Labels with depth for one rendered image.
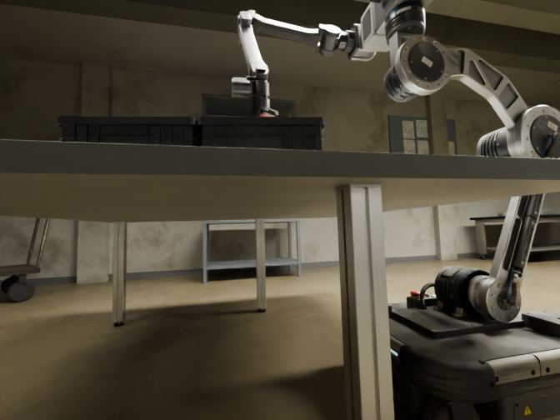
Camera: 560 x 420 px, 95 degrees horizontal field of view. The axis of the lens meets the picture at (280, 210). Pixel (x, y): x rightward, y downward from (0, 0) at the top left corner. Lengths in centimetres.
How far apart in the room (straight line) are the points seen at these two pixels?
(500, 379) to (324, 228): 322
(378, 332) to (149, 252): 346
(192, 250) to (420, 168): 339
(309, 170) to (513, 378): 76
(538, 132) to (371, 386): 106
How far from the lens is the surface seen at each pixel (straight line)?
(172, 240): 371
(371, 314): 50
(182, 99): 411
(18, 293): 333
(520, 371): 96
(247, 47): 116
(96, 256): 386
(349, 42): 143
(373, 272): 47
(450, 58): 119
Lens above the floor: 59
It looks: 4 degrees up
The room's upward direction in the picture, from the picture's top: 2 degrees counter-clockwise
